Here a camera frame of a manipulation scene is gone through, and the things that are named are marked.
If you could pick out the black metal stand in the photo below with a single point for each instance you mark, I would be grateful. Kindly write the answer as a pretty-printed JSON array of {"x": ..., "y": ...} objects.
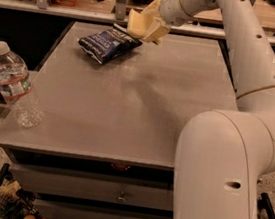
[{"x": 265, "y": 204}]

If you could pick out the clear plastic water bottle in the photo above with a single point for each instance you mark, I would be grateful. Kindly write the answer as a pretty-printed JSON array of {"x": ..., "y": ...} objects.
[{"x": 17, "y": 89}]

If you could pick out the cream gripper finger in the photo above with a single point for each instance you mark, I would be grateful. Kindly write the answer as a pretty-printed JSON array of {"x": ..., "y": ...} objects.
[
  {"x": 152, "y": 9},
  {"x": 157, "y": 29}
]

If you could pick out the black wire basket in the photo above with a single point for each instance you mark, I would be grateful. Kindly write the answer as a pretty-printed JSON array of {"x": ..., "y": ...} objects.
[{"x": 15, "y": 202}]

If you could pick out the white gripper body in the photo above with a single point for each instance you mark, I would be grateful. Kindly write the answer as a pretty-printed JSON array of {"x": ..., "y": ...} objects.
[{"x": 169, "y": 5}]

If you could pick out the blue chip bag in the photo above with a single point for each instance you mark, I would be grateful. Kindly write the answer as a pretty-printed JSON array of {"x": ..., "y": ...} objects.
[{"x": 108, "y": 44}]

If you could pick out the yellow sponge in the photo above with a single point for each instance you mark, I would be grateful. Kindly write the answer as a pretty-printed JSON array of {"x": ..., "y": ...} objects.
[{"x": 138, "y": 24}]

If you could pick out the grey drawer cabinet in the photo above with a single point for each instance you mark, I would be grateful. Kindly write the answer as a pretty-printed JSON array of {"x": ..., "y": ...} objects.
[{"x": 105, "y": 149}]

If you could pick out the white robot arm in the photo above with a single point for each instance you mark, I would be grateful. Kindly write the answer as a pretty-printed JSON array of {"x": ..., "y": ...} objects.
[{"x": 221, "y": 154}]

